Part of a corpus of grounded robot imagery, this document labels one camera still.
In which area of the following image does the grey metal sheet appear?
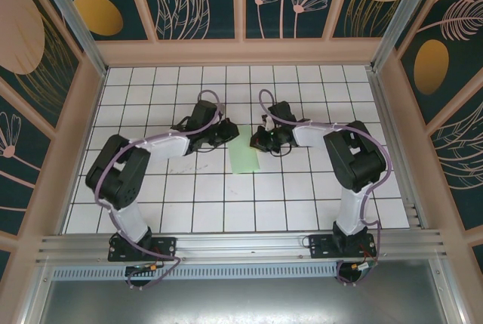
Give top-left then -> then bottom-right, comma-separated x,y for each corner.
22,278 -> 465,324

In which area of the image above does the small controller board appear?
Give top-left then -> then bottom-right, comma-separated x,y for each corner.
349,259 -> 379,278
126,262 -> 164,274

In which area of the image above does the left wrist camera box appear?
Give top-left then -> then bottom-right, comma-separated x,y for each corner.
190,100 -> 223,131

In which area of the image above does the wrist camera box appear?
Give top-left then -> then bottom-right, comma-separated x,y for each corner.
190,100 -> 223,131
263,100 -> 299,131

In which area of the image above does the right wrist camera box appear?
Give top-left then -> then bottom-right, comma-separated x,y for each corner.
263,100 -> 299,131

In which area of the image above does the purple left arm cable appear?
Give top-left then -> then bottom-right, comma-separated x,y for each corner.
93,89 -> 226,292

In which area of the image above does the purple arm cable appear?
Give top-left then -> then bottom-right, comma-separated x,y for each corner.
93,89 -> 226,292
258,88 -> 395,287

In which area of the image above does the long aluminium mounting rail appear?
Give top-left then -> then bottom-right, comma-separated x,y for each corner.
35,228 -> 448,267

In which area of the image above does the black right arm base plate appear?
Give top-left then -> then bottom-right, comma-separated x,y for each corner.
308,233 -> 378,261

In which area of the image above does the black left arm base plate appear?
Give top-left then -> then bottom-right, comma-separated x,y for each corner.
108,236 -> 178,263

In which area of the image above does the wall panel with pink flowers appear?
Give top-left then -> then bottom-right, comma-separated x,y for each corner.
244,0 -> 345,42

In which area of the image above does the aluminium side rail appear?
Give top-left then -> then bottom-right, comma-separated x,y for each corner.
368,66 -> 429,230

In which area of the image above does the slotted grey cable duct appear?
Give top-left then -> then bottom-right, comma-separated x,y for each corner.
51,263 -> 340,282

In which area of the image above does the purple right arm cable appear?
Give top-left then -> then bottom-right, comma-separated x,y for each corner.
258,88 -> 395,287

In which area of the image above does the wall panel with gold oval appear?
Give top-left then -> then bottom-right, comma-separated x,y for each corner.
56,0 -> 158,42

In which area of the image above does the wall panel with oval and feather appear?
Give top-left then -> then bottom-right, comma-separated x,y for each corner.
394,0 -> 483,127

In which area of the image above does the aluminium corner post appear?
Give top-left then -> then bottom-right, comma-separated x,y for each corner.
371,0 -> 442,72
32,0 -> 109,78

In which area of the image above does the wall panel with feather leaves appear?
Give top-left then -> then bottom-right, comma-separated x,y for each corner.
428,93 -> 483,233

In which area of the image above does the wall panel with flower outline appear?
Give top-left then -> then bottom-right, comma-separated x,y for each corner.
0,76 -> 54,238

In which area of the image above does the wall panel with large pale disc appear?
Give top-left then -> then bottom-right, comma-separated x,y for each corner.
0,0 -> 84,131

